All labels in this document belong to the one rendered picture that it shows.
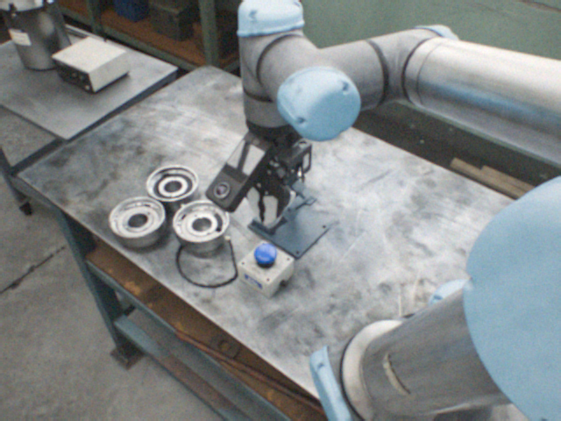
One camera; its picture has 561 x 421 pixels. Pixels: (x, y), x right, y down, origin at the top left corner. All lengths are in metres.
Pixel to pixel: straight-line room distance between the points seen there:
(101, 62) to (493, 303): 1.51
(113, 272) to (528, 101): 1.06
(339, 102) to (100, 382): 1.43
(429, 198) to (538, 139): 0.67
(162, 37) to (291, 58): 2.39
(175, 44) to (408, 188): 1.95
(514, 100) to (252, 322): 0.57
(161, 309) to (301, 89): 0.80
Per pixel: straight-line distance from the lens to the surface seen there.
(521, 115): 0.45
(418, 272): 0.96
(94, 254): 1.36
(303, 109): 0.51
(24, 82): 1.82
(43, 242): 2.23
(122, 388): 1.76
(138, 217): 1.03
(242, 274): 0.90
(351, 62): 0.55
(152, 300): 1.23
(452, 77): 0.51
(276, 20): 0.59
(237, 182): 0.68
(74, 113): 1.61
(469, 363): 0.35
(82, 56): 1.72
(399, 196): 1.09
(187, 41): 2.85
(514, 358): 0.26
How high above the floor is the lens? 1.54
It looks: 46 degrees down
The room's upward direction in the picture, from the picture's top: straight up
